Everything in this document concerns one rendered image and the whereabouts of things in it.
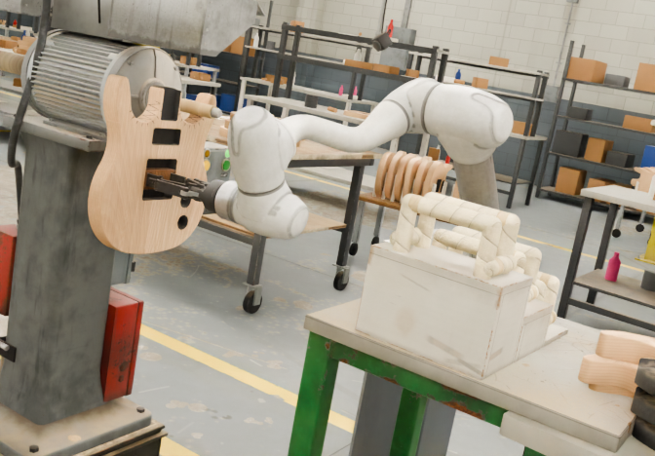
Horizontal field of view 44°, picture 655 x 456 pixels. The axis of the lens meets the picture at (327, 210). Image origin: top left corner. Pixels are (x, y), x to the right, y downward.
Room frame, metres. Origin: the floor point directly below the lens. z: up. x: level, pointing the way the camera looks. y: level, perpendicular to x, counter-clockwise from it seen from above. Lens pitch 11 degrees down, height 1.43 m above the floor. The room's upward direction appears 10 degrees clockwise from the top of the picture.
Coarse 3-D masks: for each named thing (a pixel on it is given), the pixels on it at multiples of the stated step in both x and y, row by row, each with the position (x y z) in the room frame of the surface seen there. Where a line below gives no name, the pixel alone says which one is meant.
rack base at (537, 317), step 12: (540, 300) 1.60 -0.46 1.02; (528, 312) 1.50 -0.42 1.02; (540, 312) 1.53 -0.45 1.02; (528, 324) 1.48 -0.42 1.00; (540, 324) 1.54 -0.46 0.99; (528, 336) 1.50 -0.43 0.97; (540, 336) 1.56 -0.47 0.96; (528, 348) 1.51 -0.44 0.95; (540, 348) 1.57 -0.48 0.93; (516, 360) 1.46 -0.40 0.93
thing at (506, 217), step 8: (432, 192) 1.54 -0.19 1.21; (440, 200) 1.52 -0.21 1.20; (448, 200) 1.51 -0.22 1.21; (456, 200) 1.51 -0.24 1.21; (464, 208) 1.49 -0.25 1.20; (472, 208) 1.48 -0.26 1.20; (480, 208) 1.48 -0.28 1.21; (488, 208) 1.47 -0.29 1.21; (496, 216) 1.45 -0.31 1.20; (504, 216) 1.45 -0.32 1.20; (512, 216) 1.44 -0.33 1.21; (504, 224) 1.44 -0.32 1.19
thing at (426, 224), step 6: (420, 216) 1.54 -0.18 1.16; (426, 216) 1.53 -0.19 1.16; (420, 222) 1.54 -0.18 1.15; (426, 222) 1.53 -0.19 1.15; (432, 222) 1.53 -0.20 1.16; (420, 228) 1.53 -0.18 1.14; (426, 228) 1.53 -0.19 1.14; (432, 228) 1.53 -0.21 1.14; (426, 234) 1.53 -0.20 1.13; (432, 234) 1.54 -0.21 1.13; (426, 240) 1.53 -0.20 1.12; (414, 246) 1.54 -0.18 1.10; (420, 246) 1.53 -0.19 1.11; (426, 246) 1.53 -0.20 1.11
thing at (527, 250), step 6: (456, 228) 1.67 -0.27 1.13; (462, 228) 1.67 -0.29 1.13; (468, 228) 1.67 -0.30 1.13; (462, 234) 1.66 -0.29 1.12; (468, 234) 1.65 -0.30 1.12; (474, 234) 1.65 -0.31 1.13; (480, 234) 1.64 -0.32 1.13; (516, 246) 1.59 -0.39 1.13; (522, 246) 1.59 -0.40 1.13; (528, 246) 1.59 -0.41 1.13; (522, 252) 1.58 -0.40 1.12; (528, 252) 1.57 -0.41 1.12; (534, 252) 1.57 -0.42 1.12; (540, 252) 1.58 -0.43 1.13
